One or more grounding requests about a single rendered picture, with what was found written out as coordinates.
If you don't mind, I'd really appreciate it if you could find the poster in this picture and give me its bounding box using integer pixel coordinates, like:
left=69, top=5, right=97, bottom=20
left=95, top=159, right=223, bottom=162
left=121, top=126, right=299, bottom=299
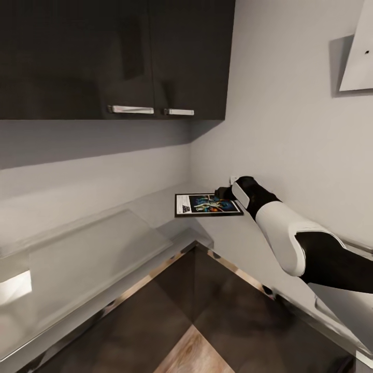
left=175, top=193, right=244, bottom=217

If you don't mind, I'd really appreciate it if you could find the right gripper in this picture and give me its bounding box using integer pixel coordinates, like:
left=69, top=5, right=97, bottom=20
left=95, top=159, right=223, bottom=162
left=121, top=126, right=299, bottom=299
left=214, top=187, right=236, bottom=201

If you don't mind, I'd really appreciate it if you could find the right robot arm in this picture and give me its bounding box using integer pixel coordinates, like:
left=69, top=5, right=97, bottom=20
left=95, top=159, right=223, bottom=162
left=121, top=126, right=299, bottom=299
left=214, top=176, right=373, bottom=354

